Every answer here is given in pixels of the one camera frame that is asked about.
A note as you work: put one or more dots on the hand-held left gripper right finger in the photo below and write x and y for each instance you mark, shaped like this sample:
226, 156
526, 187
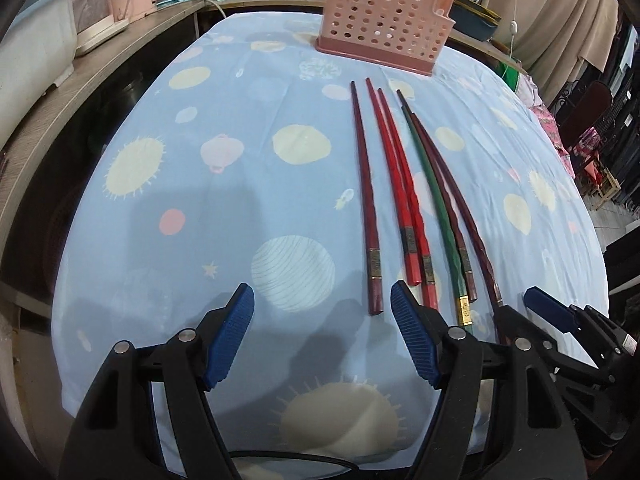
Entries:
415, 340

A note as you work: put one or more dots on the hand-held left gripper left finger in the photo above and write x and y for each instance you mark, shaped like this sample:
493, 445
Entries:
227, 340

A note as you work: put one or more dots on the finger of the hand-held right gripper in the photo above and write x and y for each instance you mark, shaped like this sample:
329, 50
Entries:
547, 307
520, 322

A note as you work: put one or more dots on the red chopsticks pair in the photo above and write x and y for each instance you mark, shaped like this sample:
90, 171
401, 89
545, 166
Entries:
428, 290

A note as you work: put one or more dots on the dark red chopstick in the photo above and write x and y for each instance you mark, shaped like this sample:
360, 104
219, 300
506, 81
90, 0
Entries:
375, 290
469, 280
484, 262

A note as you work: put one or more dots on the green chopstick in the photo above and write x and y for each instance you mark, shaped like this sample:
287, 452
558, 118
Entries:
451, 255

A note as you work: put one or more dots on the pink perforated utensil holder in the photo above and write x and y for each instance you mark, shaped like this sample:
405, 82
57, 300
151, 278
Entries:
375, 60

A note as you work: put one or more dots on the wooden stool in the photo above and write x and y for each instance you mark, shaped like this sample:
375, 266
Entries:
607, 187

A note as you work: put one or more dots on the blue printed tablecloth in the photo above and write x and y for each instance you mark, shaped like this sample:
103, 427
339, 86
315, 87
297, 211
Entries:
225, 200

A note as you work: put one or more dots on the pink patterned cloth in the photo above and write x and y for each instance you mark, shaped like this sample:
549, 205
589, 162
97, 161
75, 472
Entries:
550, 125

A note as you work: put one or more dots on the dark metal chair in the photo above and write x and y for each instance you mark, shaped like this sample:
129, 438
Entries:
595, 105

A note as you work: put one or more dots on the hanging clothes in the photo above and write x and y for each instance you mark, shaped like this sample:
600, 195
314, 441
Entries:
625, 110

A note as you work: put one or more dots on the green cloth bag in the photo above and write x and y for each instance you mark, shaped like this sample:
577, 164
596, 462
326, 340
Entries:
511, 77

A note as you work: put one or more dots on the beige curtain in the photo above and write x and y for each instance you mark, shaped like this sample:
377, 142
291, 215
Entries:
550, 10

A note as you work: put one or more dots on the yellow dish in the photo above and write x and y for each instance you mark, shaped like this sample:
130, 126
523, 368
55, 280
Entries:
480, 7

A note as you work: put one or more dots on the blue and white plastic bin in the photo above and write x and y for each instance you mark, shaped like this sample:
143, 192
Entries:
30, 60

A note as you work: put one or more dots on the white countertop appliance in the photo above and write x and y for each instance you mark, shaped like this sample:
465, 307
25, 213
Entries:
95, 5

